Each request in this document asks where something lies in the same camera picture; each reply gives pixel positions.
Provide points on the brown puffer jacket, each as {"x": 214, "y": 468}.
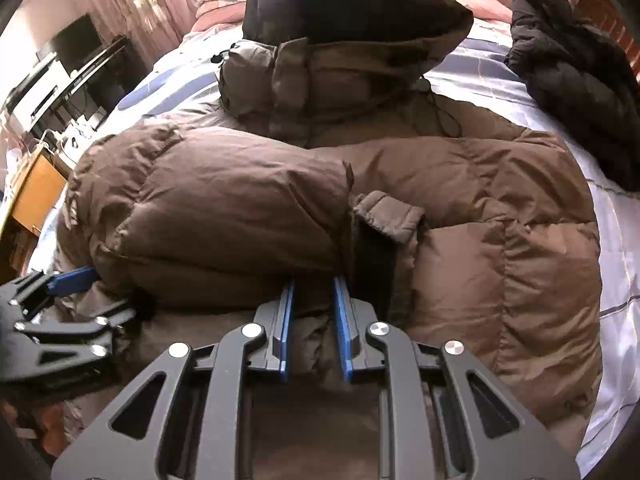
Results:
{"x": 340, "y": 199}

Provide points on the wooden nightstand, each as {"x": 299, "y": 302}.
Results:
{"x": 32, "y": 194}

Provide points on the white blue striped bed sheet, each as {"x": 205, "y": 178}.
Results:
{"x": 575, "y": 159}

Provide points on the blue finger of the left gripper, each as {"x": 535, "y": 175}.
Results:
{"x": 73, "y": 282}

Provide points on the black jacket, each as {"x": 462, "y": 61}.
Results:
{"x": 581, "y": 78}

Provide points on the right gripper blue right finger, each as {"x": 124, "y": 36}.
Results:
{"x": 360, "y": 362}

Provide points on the black desk with monitor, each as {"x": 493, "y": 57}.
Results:
{"x": 78, "y": 78}

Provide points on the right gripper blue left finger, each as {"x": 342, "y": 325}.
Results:
{"x": 275, "y": 316}

